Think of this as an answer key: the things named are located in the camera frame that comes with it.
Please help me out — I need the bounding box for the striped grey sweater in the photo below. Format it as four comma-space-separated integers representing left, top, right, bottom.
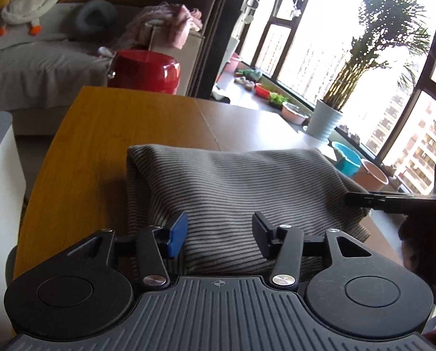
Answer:
126, 144, 370, 275

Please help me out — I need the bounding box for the pink clothes pile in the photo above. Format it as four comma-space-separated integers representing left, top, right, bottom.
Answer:
123, 2, 203, 49

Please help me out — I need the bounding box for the pink flower pot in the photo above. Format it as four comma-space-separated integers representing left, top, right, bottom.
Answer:
353, 159, 389, 191

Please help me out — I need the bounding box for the blue plastic basin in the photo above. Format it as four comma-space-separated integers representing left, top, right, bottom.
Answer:
331, 142, 362, 177

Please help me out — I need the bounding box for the white ribbed plant pot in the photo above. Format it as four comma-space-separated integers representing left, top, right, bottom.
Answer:
306, 100, 343, 142

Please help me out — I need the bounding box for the white bowl planter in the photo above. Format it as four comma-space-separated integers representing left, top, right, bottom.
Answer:
281, 101, 308, 125

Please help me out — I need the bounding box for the green leafy seedling tray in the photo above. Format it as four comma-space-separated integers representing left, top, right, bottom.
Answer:
269, 92, 288, 111

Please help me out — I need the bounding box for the red basin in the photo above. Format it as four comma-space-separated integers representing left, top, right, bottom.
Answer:
254, 83, 271, 100

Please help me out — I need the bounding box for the green palm plant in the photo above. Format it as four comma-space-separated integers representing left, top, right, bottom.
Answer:
322, 0, 432, 112

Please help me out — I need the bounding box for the pink plastic bucket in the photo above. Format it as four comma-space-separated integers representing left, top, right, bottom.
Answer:
223, 52, 241, 74

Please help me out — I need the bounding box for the beige cardboard box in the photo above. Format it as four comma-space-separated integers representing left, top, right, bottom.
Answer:
149, 25, 204, 96

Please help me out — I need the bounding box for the grey covered sofa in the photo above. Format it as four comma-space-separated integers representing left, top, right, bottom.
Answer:
0, 0, 161, 135

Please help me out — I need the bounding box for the grey neck pillow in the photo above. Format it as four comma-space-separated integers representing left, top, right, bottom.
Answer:
70, 0, 119, 42

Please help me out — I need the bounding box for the white exercise machine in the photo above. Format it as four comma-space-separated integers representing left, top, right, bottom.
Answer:
216, 0, 259, 82

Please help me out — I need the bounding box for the dark brown curtain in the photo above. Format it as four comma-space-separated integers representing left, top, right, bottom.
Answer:
186, 0, 244, 99

